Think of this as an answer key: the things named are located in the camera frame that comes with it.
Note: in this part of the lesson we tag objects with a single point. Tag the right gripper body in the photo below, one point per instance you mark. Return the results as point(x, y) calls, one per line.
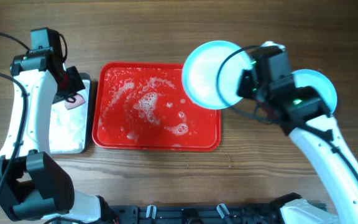
point(245, 83)

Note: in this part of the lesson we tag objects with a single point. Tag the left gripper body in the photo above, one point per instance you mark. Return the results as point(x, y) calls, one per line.
point(72, 82)

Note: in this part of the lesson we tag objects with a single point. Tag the pink sponge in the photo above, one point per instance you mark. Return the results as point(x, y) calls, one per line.
point(74, 102)

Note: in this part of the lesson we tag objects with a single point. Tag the light blue plate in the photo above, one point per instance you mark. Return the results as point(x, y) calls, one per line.
point(210, 82)
point(315, 79)

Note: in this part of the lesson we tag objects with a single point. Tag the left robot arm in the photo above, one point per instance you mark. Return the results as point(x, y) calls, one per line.
point(32, 185)

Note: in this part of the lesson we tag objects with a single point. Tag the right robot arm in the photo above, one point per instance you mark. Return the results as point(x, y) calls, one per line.
point(302, 103)

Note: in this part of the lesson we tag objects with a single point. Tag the black water tray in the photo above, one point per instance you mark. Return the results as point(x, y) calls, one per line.
point(69, 129)

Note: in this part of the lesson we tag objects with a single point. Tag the red plastic tray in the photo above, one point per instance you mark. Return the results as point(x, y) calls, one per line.
point(143, 106)

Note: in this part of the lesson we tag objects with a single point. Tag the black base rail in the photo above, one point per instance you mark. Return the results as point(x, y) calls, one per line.
point(244, 214)

